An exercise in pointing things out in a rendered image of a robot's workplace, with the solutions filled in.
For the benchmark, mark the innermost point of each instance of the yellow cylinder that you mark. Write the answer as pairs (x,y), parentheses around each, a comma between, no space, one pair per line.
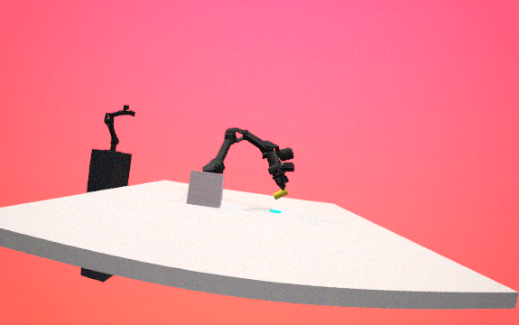
(279,194)

